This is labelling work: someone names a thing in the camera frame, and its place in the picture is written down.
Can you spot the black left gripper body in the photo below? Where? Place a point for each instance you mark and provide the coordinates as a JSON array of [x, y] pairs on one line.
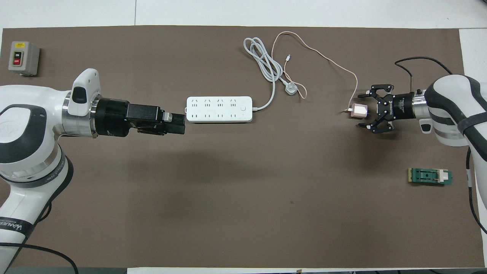
[[142, 116]]

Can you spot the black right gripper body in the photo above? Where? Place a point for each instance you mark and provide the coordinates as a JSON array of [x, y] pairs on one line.
[[399, 106]]

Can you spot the pink charger adapter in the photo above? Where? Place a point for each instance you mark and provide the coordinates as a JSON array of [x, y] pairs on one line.
[[359, 110]]

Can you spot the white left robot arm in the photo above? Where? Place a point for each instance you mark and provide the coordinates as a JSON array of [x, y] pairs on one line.
[[23, 99]]

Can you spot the white power strip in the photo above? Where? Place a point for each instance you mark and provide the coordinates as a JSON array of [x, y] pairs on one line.
[[218, 109]]

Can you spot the green circuit board module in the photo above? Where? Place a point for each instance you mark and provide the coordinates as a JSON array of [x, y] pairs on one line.
[[428, 176]]

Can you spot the brown table mat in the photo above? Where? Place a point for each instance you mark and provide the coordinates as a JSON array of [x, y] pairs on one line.
[[228, 190]]

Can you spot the grey on off switch box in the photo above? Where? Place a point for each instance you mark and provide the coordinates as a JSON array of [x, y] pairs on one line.
[[23, 58]]

